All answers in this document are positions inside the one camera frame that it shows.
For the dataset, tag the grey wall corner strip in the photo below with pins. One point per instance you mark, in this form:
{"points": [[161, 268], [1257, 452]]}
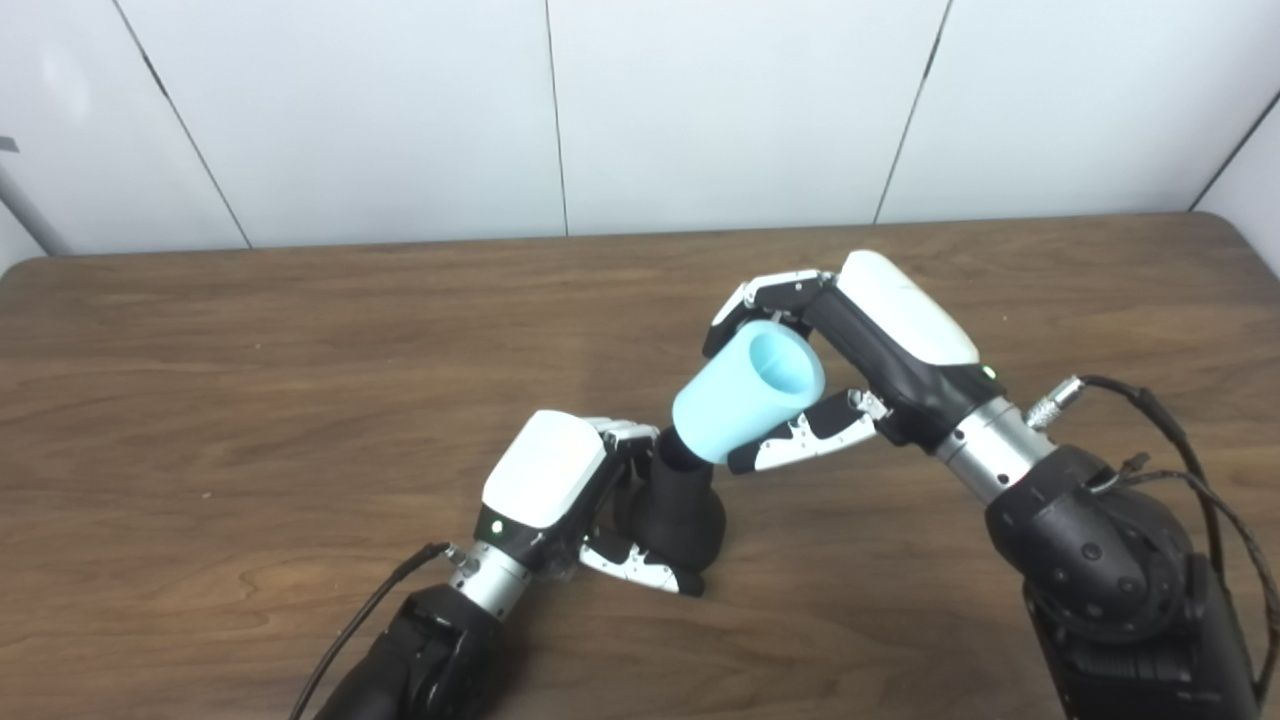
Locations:
{"points": [[30, 210]]}

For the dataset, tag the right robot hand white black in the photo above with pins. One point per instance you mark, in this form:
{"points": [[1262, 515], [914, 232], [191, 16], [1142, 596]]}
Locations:
{"points": [[905, 320]]}

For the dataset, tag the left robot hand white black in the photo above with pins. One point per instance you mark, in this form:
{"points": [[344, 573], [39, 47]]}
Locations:
{"points": [[545, 470]]}

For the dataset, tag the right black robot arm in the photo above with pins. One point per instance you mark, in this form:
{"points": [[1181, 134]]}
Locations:
{"points": [[1100, 570]]}

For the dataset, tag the black nozzle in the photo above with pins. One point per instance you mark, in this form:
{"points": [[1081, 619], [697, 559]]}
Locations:
{"points": [[680, 515]]}

